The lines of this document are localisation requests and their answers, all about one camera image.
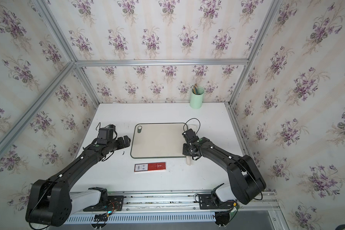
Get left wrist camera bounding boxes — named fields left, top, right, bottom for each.
left=96, top=125, right=117, bottom=145

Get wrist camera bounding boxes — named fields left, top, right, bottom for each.
left=96, top=125, right=117, bottom=145
left=182, top=129, right=199, bottom=144

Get white ceramic knife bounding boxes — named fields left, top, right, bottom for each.
left=186, top=124, right=198, bottom=166

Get pencils in cup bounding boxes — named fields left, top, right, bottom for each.
left=192, top=84, right=200, bottom=95

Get beige green-rimmed cutting board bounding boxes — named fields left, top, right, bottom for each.
left=130, top=123, right=186, bottom=159

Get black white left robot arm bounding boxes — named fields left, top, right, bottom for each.
left=25, top=136, right=131, bottom=227

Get red rectangular box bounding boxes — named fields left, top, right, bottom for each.
left=134, top=162, right=166, bottom=173

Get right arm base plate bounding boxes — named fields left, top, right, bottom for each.
left=195, top=194, right=236, bottom=210

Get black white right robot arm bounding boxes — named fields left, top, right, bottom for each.
left=183, top=136, right=266, bottom=205

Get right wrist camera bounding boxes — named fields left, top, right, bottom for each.
left=182, top=129, right=199, bottom=144

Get green pencil cup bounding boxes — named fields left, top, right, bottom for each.
left=189, top=87, right=205, bottom=109

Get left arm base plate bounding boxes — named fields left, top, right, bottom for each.
left=83, top=195, right=124, bottom=212

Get aluminium mounting rail frame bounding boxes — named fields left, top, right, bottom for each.
left=61, top=187, right=289, bottom=230

